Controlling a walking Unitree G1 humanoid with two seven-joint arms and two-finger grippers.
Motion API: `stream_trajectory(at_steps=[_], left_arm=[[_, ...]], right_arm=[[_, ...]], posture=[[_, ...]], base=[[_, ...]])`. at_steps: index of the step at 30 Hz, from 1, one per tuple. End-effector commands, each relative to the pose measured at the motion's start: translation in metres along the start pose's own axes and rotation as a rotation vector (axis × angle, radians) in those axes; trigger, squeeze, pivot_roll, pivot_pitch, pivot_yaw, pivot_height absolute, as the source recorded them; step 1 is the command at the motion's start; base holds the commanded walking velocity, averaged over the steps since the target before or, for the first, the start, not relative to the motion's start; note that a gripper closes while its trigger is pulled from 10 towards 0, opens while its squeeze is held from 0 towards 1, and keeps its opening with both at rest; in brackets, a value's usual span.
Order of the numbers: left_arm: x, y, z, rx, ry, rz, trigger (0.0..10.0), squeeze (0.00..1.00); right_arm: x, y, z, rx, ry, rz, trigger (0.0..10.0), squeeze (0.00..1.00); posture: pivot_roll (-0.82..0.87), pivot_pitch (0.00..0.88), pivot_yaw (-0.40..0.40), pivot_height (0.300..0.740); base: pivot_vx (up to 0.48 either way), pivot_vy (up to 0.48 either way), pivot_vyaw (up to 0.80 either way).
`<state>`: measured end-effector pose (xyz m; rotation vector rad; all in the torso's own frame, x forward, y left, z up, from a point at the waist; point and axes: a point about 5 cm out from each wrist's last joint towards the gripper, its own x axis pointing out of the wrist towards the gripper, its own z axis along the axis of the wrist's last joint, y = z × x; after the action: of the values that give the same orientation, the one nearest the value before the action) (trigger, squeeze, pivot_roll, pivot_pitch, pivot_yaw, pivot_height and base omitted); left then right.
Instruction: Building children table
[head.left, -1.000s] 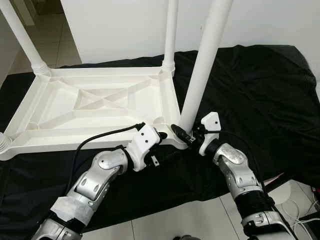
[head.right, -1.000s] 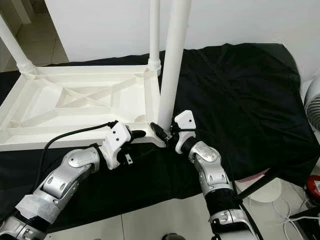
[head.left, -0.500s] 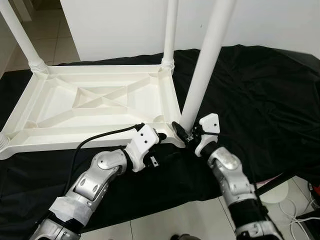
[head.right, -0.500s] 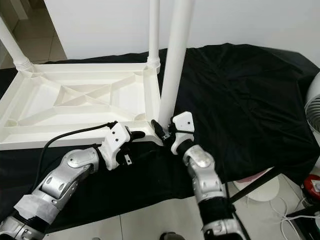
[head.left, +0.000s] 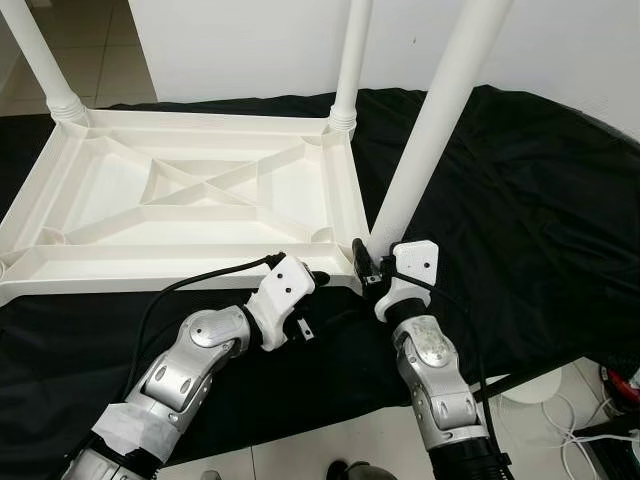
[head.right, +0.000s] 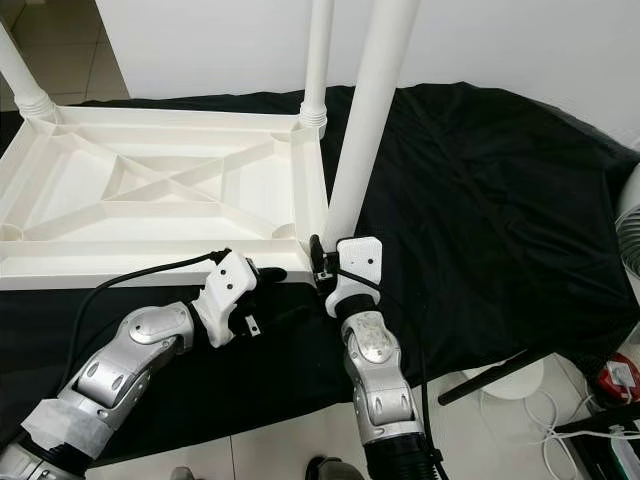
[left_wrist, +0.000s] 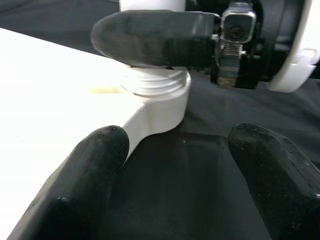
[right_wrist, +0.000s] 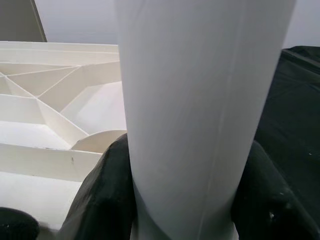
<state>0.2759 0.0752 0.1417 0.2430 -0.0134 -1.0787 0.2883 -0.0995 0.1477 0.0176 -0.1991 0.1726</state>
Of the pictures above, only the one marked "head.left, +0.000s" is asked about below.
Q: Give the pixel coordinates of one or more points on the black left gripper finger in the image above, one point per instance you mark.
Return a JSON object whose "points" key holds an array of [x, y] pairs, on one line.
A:
{"points": [[320, 276]]}

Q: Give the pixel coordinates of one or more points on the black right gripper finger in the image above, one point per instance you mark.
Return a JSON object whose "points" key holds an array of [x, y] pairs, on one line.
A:
{"points": [[361, 260]]}

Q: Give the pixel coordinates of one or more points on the white plastic table leg tube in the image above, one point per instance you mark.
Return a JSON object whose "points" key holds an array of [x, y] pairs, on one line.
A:
{"points": [[440, 110], [350, 60], [45, 60]]}

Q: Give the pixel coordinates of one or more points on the white plastic children table top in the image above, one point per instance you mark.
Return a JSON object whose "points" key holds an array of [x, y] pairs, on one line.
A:
{"points": [[100, 200]]}

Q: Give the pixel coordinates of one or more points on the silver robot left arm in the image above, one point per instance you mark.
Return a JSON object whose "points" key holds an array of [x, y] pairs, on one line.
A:
{"points": [[185, 365]]}

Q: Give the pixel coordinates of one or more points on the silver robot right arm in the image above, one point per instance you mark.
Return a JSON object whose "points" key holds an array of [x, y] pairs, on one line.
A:
{"points": [[435, 380]]}

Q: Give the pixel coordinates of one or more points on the black robot right foot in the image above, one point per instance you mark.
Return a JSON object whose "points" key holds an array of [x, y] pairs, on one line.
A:
{"points": [[360, 472]]}

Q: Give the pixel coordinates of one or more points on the black tablecloth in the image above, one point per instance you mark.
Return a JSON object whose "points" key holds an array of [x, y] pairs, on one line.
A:
{"points": [[540, 200]]}

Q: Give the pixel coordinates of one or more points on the white round stand base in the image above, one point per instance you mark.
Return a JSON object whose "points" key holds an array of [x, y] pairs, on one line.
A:
{"points": [[535, 385]]}

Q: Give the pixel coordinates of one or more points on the black plastic box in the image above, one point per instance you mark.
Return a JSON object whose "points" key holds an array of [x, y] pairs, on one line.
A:
{"points": [[615, 462]]}

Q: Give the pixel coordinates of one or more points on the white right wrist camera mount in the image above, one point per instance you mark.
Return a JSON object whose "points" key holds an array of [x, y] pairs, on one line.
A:
{"points": [[412, 265]]}

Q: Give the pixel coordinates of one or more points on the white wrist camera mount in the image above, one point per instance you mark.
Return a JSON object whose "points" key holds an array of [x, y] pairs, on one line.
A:
{"points": [[412, 265], [280, 290]]}

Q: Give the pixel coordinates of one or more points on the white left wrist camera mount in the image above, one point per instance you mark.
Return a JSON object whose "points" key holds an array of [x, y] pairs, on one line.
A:
{"points": [[280, 290]]}

